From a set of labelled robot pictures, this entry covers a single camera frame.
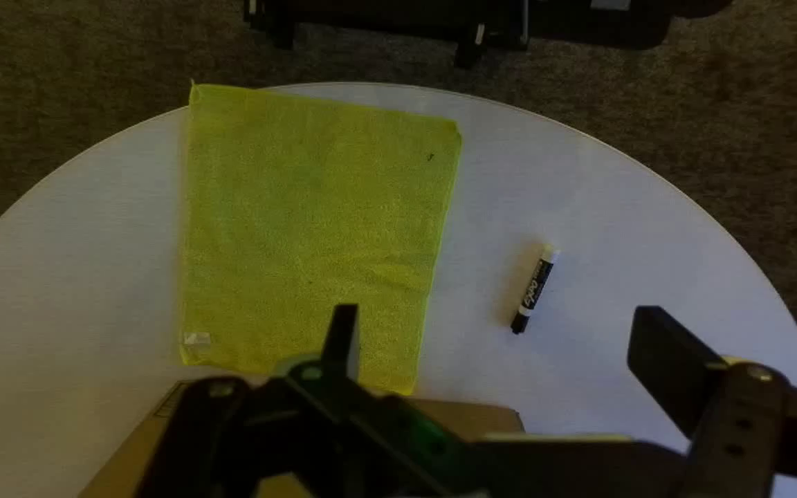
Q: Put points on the yellow microfiber towel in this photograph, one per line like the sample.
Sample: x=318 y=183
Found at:
x=295 y=205

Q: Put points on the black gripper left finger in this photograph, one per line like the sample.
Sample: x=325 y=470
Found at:
x=339 y=345

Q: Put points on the black marker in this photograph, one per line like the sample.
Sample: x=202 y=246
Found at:
x=532 y=293

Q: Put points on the black equipment base on floor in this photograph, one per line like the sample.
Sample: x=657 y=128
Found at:
x=480 y=26

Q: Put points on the brown cardboard box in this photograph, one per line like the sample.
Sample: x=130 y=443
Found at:
x=222 y=438

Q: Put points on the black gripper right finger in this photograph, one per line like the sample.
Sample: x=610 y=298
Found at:
x=722 y=407

